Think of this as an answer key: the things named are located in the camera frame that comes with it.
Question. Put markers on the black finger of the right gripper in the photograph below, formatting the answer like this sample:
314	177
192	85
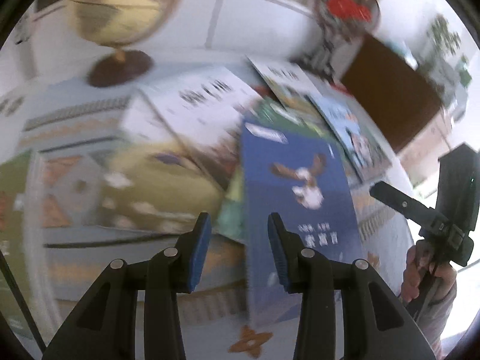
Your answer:
407	206

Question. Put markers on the white rabbit hill book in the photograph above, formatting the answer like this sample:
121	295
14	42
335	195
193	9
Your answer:
192	121

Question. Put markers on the red flower round fan ornament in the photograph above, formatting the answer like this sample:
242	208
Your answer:
340	22

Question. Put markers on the light blue cartoon book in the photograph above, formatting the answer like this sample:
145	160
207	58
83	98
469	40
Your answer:
367	157

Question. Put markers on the patterned table mat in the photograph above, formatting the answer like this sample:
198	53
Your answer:
56	142

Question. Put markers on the meadow rabbit hill book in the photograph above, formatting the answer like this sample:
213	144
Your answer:
160	187

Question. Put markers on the dark blue dog cover book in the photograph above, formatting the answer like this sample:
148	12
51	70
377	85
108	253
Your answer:
303	180

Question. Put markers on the brown chair back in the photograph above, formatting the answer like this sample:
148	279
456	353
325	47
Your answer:
397	98

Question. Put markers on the white bookshelf with books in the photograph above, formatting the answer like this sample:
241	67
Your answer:
279	27

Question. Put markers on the yellow desk globe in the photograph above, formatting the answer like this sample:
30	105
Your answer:
117	24

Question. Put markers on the person's right hand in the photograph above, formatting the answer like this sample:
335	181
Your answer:
418	257

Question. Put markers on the small rabbit hill book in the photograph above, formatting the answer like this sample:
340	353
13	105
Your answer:
289	83

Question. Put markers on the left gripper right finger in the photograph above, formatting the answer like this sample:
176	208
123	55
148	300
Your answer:
375	323

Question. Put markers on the potted green plant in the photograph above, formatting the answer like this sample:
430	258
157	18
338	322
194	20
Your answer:
444	44

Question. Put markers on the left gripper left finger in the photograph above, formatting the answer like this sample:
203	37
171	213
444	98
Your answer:
102	324

